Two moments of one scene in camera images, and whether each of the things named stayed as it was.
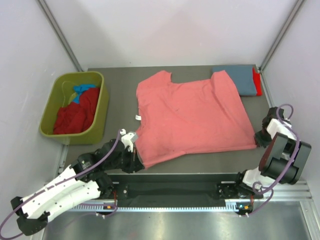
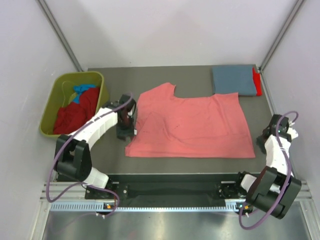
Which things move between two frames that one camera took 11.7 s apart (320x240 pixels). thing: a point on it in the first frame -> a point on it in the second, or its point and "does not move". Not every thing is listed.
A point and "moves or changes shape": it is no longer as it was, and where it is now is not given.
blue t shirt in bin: x=79 y=89 does not move
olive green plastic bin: x=62 y=94 does not move
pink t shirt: x=176 y=118 moves or changes shape
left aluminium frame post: x=46 y=13 does not move
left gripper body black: x=128 y=160 -> x=125 y=128
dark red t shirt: x=77 y=117 does not move
